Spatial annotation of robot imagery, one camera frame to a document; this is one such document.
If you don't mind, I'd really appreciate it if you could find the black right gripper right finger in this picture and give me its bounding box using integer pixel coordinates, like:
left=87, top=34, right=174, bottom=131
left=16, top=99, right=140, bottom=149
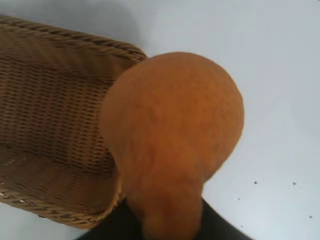
left=193, top=198, right=248, bottom=240

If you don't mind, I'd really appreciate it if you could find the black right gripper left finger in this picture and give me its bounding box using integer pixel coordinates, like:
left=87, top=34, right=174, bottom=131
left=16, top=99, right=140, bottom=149
left=80, top=197, right=141, bottom=240

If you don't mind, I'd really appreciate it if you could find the brown woven wicker basket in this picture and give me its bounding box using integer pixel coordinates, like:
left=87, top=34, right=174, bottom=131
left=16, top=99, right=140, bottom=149
left=0, top=15, right=148, bottom=230

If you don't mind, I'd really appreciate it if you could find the orange with knobbed top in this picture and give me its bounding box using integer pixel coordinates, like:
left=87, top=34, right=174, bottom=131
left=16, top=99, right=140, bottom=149
left=100, top=51, right=245, bottom=240

